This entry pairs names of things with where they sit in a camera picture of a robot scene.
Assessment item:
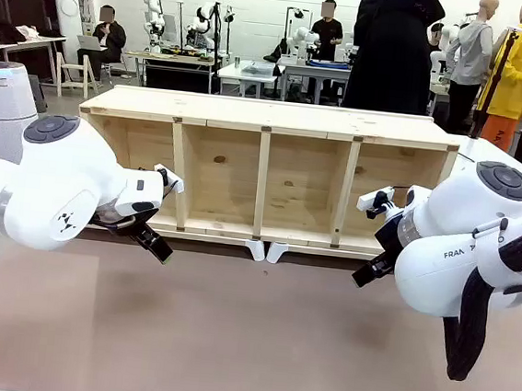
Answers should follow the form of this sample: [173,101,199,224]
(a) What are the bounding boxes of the mannequin in grey hoodie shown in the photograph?
[438,0,500,138]

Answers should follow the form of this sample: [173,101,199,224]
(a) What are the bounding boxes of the wooden four-compartment shelf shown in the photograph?
[67,80,465,262]

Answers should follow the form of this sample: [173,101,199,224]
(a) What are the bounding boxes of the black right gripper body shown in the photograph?
[371,210,409,266]

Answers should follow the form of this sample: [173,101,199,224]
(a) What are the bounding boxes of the black and yellow tripod stand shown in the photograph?
[469,23,522,143]

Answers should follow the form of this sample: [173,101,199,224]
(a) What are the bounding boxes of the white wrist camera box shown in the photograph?
[150,162,188,196]
[355,182,398,220]

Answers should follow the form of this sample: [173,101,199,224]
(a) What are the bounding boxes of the black light stand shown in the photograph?
[207,1,238,61]

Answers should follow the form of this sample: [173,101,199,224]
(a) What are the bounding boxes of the seated person in black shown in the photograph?
[73,1,132,87]

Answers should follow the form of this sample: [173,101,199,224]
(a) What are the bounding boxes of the white tower fan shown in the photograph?
[41,0,88,57]

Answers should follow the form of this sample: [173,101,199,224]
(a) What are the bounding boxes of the silver laptop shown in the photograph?
[75,34,110,53]

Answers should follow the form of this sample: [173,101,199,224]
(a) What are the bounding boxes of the white side table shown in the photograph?
[450,133,522,186]

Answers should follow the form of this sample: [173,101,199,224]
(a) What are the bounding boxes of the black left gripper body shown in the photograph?
[90,196,163,243]

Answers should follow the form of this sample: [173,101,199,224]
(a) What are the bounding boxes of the grey work table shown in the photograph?
[277,56,354,109]

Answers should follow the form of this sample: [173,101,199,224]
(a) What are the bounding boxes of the mannequin in yellow jacket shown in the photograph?
[471,0,522,155]

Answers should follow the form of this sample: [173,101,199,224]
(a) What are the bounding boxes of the small white table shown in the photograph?
[215,55,287,102]

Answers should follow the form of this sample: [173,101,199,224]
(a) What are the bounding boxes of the wooden top work table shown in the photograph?
[121,46,224,96]

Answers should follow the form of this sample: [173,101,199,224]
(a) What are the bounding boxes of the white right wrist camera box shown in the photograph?
[355,182,398,220]

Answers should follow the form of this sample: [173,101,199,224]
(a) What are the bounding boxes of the standing person in black t-shirt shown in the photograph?
[307,0,348,64]

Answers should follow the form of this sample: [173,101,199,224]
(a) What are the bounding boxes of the white cylindrical air purifier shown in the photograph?
[0,60,45,167]

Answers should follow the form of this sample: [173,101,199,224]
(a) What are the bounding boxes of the person in black hooded coat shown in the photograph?
[342,0,449,118]

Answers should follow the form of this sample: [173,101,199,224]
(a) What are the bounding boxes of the white table with clothes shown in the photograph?
[0,29,69,86]

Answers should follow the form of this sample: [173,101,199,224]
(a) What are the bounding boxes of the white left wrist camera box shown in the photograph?
[150,162,188,196]

